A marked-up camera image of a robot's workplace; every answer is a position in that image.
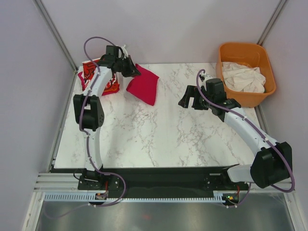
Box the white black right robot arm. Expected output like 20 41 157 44
178 78 295 190

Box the aluminium corner post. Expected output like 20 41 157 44
33 0 77 73
257 0 289 46

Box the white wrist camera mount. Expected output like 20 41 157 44
199 74 213 85

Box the right aluminium corner post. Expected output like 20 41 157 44
257 0 289 46

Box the crimson red t-shirt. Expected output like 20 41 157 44
126 64 159 106

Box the white slotted cable duct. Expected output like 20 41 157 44
43 192 238 203

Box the white crumpled cloth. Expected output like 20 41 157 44
222 62 266 93

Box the orange plastic basket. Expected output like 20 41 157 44
216 42 276 108

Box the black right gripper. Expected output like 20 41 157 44
179 85 214 111

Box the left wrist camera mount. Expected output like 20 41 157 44
119 44 128 60

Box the red Coca-Cola folded shirt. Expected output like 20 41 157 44
82 59 119 97

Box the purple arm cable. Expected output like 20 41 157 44
79 36 127 207
196 69 296 209

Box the aluminium frame rail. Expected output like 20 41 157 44
33 172 297 193

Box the left aluminium corner post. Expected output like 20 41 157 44
33 0 77 73

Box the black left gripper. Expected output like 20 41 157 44
115 56 141 78

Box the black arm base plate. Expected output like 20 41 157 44
78 167 248 199

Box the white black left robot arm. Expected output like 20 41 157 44
73 45 141 190

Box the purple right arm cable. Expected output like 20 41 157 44
196 69 296 209

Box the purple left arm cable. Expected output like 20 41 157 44
79 36 127 207

